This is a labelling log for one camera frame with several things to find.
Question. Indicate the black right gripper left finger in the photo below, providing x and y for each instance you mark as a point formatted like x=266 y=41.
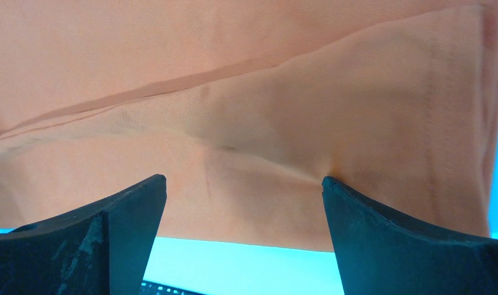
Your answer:
x=99 y=248

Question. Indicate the orange t shirt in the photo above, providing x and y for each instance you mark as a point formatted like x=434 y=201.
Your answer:
x=245 y=106

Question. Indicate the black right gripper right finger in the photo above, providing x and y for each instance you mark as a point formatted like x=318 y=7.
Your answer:
x=380 y=250

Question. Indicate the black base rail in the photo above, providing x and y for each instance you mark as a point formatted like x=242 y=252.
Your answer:
x=152 y=288

